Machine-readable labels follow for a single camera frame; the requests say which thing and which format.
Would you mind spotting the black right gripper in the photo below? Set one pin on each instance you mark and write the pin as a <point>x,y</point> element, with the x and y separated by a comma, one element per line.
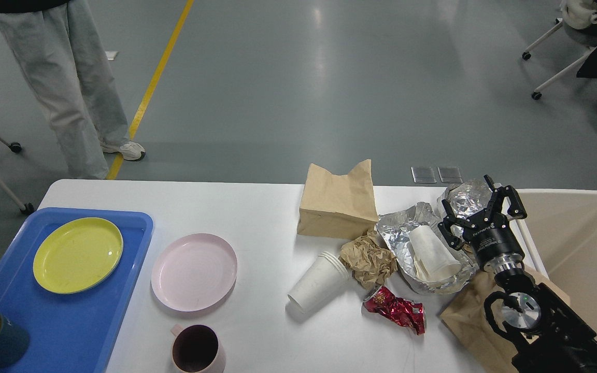
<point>491,237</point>

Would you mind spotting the pink plate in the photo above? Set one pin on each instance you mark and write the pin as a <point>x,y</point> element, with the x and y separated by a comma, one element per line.
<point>194,272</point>

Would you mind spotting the pink mug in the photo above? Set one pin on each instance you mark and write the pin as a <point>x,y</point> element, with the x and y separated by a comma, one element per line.
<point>197,348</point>

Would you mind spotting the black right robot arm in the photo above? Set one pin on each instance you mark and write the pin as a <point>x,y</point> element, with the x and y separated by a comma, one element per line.
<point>548,335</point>

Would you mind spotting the crumpled foil ball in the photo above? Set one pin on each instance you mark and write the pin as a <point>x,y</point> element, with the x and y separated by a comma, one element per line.
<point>466,199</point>

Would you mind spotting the white paper cup in foil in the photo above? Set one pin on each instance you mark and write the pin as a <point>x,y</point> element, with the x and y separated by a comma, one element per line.
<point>433,261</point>

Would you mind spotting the metal floor socket plate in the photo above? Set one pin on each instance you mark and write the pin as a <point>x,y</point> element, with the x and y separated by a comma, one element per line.
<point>423,175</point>

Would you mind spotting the aluminium foil tray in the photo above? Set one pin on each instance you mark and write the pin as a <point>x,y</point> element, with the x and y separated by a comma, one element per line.
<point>394,229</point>

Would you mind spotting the flat brown paper bag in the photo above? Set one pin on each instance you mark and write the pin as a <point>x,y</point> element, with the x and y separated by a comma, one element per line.
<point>465,317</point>

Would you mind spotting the beige plastic bin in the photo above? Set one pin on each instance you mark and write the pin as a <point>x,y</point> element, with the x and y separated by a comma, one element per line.
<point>560,234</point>

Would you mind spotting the crushed red can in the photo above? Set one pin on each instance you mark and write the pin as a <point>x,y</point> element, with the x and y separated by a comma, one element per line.
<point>403,312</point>

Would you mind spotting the crumpled brown paper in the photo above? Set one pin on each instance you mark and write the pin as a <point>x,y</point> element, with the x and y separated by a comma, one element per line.
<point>370,263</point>

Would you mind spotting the stacked white paper cups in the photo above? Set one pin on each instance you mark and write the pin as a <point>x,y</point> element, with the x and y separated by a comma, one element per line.
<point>322,279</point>

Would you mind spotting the yellow plate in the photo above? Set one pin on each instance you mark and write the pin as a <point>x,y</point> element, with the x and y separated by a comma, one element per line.
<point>78,255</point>

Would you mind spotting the blue plastic tray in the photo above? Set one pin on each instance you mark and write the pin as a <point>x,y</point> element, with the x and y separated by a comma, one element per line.
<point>72,332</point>

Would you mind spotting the person in grey trousers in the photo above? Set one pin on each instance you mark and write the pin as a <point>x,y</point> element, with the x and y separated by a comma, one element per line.
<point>59,51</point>

